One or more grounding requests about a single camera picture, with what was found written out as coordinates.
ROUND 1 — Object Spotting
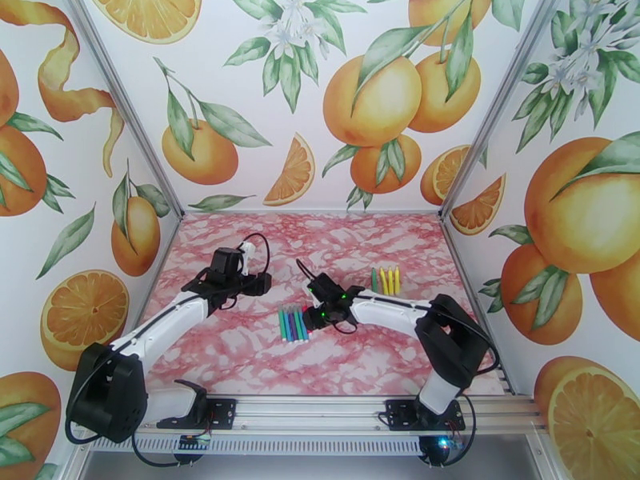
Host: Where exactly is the perforated metal vent strip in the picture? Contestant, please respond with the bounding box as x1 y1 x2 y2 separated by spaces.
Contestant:
90 435 423 457

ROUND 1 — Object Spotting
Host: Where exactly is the small circuit board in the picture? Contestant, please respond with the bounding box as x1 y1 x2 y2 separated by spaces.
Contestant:
173 433 211 450

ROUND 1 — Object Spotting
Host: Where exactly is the black round hub with LED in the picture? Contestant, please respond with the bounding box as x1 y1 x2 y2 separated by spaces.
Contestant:
418 433 463 467

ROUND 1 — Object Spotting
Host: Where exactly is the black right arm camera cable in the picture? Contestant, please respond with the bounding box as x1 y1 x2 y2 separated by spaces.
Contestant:
295 258 501 400

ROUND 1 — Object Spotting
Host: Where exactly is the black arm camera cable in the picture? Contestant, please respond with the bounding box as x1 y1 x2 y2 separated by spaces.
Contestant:
65 232 272 445
295 258 501 400

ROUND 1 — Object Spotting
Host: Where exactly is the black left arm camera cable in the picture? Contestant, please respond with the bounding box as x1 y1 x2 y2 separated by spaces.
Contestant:
65 232 272 445

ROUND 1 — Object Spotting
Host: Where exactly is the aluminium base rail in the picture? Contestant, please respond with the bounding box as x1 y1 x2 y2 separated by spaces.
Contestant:
74 393 549 434

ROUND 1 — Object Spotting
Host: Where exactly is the black left base cable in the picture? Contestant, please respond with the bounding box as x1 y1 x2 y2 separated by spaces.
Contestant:
130 428 211 469

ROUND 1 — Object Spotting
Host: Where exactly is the black base cable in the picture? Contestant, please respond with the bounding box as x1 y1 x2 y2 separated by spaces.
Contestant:
450 394 478 467
130 428 211 469

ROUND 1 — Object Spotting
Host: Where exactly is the black right base cable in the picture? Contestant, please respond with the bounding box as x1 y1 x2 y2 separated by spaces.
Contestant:
450 394 478 467

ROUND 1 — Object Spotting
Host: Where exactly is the aluminium side rail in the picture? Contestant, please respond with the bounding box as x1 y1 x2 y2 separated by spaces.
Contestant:
442 215 516 396

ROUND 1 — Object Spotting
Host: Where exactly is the aluminium corner post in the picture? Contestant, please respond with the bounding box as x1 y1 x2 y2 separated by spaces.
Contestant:
438 0 563 217
62 0 185 217

